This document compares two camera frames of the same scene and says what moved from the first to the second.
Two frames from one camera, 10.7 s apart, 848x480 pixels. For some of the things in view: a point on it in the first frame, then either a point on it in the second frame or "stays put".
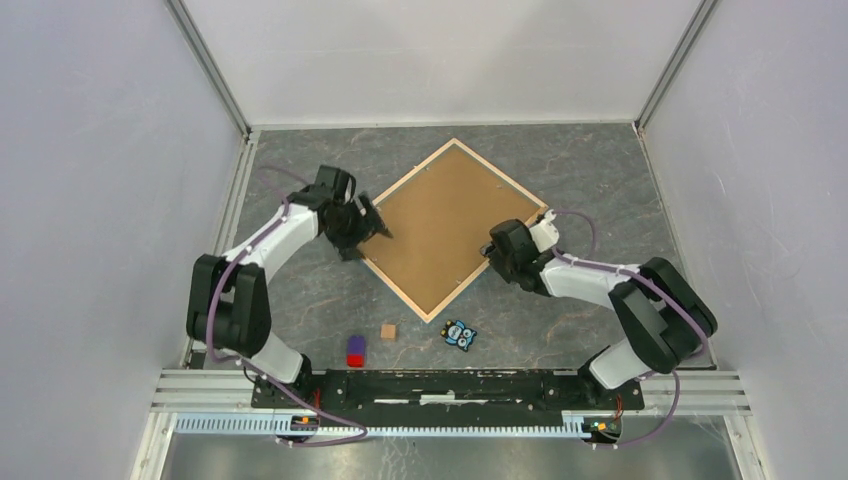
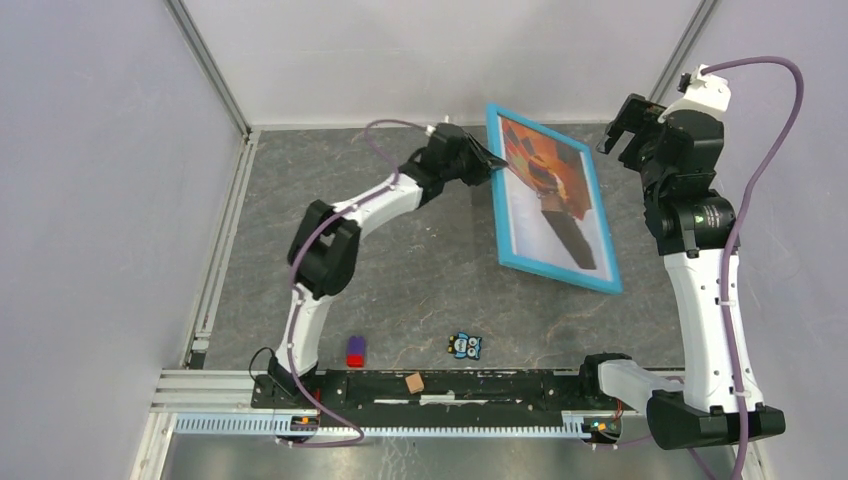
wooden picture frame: x=522 y=194 to x=502 y=215
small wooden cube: x=388 y=331 to x=414 y=383
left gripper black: x=346 y=247 to x=484 y=162
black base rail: x=440 y=394 stays put
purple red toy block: x=356 y=351 stays put
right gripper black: x=495 y=260 to x=638 y=114
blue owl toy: x=456 y=333 to x=462 y=346
